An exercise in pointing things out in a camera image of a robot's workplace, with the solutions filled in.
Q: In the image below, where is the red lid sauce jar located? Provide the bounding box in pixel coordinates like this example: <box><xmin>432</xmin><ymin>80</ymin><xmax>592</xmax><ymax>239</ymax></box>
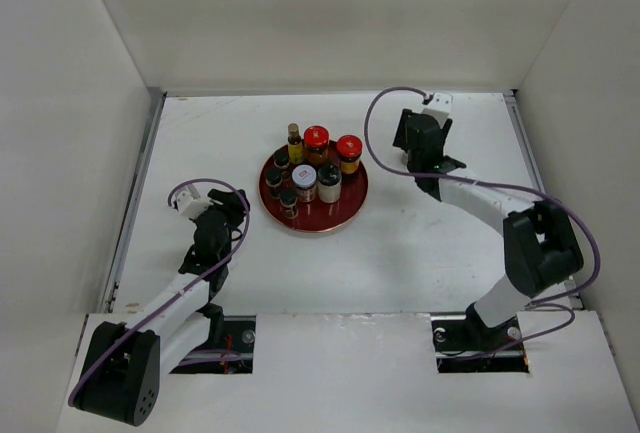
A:
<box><xmin>336</xmin><ymin>134</ymin><xmax>363</xmax><ymax>175</ymax></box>

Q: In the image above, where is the small black cap bottle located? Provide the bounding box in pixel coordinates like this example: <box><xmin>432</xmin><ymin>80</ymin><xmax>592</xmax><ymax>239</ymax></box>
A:
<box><xmin>273</xmin><ymin>149</ymin><xmax>291</xmax><ymax>182</ymax></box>
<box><xmin>264</xmin><ymin>167</ymin><xmax>283</xmax><ymax>200</ymax></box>
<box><xmin>279</xmin><ymin>188</ymin><xmax>298</xmax><ymax>220</ymax></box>

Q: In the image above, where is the white bottle black cap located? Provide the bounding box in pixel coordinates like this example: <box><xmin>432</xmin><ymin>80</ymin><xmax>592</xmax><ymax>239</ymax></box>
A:
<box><xmin>317</xmin><ymin>161</ymin><xmax>342</xmax><ymax>204</ymax></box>

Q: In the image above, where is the small white lid jar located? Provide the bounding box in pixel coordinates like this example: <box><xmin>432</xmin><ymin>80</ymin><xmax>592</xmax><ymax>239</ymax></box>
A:
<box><xmin>291</xmin><ymin>164</ymin><xmax>317</xmax><ymax>203</ymax></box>

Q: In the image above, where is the small red lid jar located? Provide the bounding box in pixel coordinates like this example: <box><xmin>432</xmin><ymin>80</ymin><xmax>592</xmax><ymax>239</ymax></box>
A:
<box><xmin>303</xmin><ymin>125</ymin><xmax>330</xmax><ymax>168</ymax></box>

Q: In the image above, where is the yellow label brown bottle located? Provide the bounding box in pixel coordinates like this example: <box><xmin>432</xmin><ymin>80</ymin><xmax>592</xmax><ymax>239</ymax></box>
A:
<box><xmin>287</xmin><ymin>123</ymin><xmax>305</xmax><ymax>165</ymax></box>

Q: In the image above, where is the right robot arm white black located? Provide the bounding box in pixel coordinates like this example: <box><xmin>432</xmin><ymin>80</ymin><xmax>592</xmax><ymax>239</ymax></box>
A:
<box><xmin>393</xmin><ymin>109</ymin><xmax>584</xmax><ymax>349</ymax></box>

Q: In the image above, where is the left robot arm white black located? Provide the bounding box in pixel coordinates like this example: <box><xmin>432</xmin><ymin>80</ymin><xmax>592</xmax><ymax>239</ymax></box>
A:
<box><xmin>68</xmin><ymin>180</ymin><xmax>250</xmax><ymax>426</ymax></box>

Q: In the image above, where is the round red tray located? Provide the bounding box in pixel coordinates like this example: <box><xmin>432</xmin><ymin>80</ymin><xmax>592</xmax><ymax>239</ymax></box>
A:
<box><xmin>258</xmin><ymin>145</ymin><xmax>369</xmax><ymax>233</ymax></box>

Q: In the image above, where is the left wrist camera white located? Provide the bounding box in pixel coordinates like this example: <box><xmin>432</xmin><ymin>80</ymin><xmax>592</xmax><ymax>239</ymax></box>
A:
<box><xmin>169</xmin><ymin>188</ymin><xmax>210</xmax><ymax>220</ymax></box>

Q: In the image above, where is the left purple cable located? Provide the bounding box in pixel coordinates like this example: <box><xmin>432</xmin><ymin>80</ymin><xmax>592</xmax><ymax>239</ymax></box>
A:
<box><xmin>66</xmin><ymin>178</ymin><xmax>251</xmax><ymax>410</ymax></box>

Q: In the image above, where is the purple cable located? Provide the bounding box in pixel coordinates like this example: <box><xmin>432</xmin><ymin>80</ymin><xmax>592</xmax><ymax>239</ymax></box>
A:
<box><xmin>363</xmin><ymin>85</ymin><xmax>602</xmax><ymax>359</ymax></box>
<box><xmin>66</xmin><ymin>178</ymin><xmax>251</xmax><ymax>410</ymax></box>

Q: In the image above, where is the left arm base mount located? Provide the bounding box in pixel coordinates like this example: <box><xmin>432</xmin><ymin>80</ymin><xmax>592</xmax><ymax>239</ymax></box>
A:
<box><xmin>171</xmin><ymin>316</ymin><xmax>256</xmax><ymax>375</ymax></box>

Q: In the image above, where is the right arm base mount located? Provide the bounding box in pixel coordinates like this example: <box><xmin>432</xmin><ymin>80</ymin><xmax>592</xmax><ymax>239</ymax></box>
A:
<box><xmin>431</xmin><ymin>314</ymin><xmax>529</xmax><ymax>374</ymax></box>

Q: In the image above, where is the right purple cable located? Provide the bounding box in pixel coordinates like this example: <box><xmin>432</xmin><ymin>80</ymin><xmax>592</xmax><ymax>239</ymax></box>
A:
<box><xmin>363</xmin><ymin>85</ymin><xmax>602</xmax><ymax>359</ymax></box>

